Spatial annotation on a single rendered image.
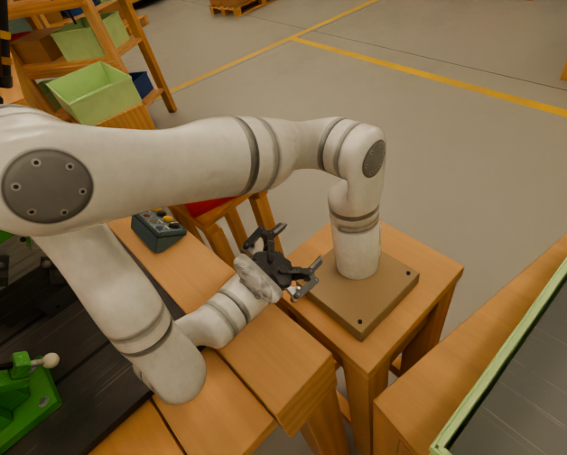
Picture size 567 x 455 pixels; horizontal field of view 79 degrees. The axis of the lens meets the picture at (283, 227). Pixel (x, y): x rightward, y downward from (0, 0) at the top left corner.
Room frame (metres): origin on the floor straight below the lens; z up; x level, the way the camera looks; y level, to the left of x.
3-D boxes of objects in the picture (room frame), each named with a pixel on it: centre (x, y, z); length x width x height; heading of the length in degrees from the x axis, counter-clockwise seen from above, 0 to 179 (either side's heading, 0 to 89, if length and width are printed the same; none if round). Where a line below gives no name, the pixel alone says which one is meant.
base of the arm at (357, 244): (0.45, -0.13, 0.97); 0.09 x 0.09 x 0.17; 37
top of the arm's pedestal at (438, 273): (0.45, -0.13, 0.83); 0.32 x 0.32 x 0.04; 31
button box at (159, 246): (0.70, 0.32, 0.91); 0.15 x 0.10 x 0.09; 33
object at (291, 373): (0.85, 0.44, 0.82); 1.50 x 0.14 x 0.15; 33
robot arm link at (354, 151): (0.45, -0.14, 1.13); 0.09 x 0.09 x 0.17; 34
